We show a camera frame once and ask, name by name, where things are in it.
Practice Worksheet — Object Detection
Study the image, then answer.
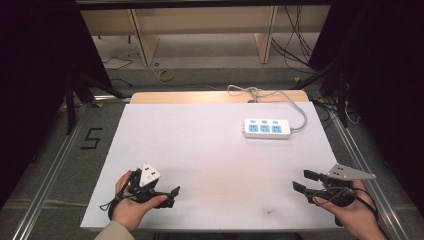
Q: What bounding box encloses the black curtain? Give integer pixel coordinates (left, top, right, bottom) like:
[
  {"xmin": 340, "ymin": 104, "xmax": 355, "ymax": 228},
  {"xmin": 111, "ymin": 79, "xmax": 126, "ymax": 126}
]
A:
[
  {"xmin": 307, "ymin": 0, "xmax": 424, "ymax": 214},
  {"xmin": 0, "ymin": 0, "xmax": 114, "ymax": 210}
]

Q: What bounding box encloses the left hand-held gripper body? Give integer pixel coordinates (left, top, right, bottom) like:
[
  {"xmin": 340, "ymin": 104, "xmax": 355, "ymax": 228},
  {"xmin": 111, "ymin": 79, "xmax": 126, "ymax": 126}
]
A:
[{"xmin": 127, "ymin": 162, "xmax": 172, "ymax": 205}]

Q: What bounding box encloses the white board sheet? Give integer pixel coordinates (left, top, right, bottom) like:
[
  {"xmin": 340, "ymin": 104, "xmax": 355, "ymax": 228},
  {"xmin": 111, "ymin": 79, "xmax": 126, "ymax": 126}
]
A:
[{"xmin": 79, "ymin": 101, "xmax": 341, "ymax": 232}]

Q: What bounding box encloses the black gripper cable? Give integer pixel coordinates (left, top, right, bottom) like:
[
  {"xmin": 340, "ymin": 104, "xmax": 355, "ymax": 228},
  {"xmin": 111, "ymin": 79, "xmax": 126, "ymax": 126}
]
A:
[
  {"xmin": 99, "ymin": 168, "xmax": 142, "ymax": 221},
  {"xmin": 315, "ymin": 185, "xmax": 380, "ymax": 222}
]

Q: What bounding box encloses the person's right hand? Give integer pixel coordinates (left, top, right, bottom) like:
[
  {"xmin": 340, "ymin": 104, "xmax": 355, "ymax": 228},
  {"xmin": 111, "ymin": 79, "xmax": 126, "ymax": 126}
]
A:
[{"xmin": 313, "ymin": 179, "xmax": 380, "ymax": 236}]

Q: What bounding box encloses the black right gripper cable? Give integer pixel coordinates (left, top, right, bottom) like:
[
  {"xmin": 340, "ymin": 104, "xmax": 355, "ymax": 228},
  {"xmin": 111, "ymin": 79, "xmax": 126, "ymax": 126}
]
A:
[{"xmin": 315, "ymin": 185, "xmax": 380, "ymax": 222}]

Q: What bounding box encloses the aluminium floor rail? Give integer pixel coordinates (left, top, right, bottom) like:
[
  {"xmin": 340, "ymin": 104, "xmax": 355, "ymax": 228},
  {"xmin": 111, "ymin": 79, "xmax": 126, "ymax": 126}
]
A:
[
  {"xmin": 11, "ymin": 102, "xmax": 94, "ymax": 240},
  {"xmin": 327, "ymin": 105, "xmax": 410, "ymax": 240}
]

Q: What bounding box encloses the grey power strip cable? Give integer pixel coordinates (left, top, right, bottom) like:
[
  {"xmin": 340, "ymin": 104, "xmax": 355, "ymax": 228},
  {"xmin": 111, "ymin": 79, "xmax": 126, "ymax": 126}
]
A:
[{"xmin": 227, "ymin": 84, "xmax": 308, "ymax": 134}]

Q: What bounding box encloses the beige wooden desk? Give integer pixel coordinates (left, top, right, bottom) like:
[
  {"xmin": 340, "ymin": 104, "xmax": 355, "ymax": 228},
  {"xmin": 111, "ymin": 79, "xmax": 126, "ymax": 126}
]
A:
[{"xmin": 80, "ymin": 4, "xmax": 332, "ymax": 67}]

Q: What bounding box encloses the white blue power strip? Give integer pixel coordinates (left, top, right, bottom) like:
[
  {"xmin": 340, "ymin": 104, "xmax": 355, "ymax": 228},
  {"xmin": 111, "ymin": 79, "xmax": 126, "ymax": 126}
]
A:
[{"xmin": 241, "ymin": 117, "xmax": 293, "ymax": 141}]

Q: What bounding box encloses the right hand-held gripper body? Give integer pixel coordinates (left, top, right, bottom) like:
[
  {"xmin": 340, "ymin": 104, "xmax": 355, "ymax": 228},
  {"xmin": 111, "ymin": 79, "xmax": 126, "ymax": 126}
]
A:
[{"xmin": 312, "ymin": 163, "xmax": 377, "ymax": 208}]

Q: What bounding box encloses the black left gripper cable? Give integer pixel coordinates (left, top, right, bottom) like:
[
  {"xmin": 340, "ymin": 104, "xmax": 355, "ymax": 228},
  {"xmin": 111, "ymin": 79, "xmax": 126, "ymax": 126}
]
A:
[{"xmin": 99, "ymin": 168, "xmax": 142, "ymax": 221}]

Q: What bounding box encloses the yellow tape roll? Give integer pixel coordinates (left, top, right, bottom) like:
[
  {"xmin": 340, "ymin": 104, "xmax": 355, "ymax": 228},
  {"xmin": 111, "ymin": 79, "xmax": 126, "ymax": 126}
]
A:
[{"xmin": 157, "ymin": 68, "xmax": 175, "ymax": 83}]

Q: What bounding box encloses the bundle of black cables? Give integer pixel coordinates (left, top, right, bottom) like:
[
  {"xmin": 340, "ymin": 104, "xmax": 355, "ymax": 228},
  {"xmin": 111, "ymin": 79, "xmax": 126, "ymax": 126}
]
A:
[{"xmin": 270, "ymin": 4, "xmax": 317, "ymax": 74}]

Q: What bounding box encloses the black metal stand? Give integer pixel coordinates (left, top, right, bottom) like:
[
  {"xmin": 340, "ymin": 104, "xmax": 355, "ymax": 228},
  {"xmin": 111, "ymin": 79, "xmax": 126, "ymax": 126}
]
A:
[
  {"xmin": 64, "ymin": 72, "xmax": 132, "ymax": 136},
  {"xmin": 291, "ymin": 58, "xmax": 350, "ymax": 129}
]

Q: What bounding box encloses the person's left hand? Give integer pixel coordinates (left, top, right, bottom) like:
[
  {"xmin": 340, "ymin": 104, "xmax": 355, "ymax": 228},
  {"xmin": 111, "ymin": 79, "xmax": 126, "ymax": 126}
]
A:
[{"xmin": 111, "ymin": 169, "xmax": 168, "ymax": 233}]

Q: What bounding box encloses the thin black floor cable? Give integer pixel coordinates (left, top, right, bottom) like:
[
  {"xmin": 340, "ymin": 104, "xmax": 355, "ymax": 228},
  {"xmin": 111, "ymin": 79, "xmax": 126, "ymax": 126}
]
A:
[{"xmin": 101, "ymin": 55, "xmax": 135, "ymax": 72}]

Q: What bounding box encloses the thin white cable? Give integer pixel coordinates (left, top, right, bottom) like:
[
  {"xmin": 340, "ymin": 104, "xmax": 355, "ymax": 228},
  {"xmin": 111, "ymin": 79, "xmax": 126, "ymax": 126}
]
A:
[{"xmin": 343, "ymin": 100, "xmax": 362, "ymax": 126}]

